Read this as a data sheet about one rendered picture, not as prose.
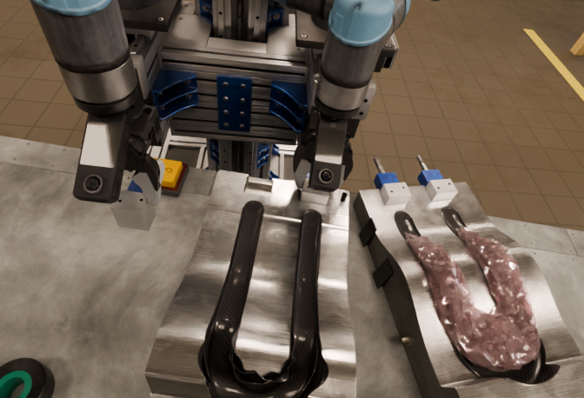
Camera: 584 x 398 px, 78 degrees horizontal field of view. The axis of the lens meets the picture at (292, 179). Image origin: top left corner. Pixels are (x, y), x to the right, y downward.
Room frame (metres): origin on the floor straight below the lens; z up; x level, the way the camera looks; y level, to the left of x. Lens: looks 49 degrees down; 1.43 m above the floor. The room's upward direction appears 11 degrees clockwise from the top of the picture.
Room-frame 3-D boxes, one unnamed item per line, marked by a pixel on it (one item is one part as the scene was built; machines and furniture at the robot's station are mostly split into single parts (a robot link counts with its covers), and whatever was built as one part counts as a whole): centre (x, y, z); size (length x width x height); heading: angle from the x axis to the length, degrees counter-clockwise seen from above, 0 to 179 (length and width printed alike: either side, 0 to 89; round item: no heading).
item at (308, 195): (0.48, -0.05, 0.89); 0.13 x 0.05 x 0.05; 2
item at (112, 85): (0.33, 0.24, 1.17); 0.08 x 0.08 x 0.05
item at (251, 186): (0.44, 0.06, 0.87); 0.05 x 0.05 x 0.04; 2
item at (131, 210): (0.35, 0.24, 0.93); 0.13 x 0.05 x 0.05; 2
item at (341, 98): (0.46, -0.04, 1.12); 0.08 x 0.08 x 0.05
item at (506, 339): (0.31, -0.34, 0.90); 0.26 x 0.18 x 0.08; 19
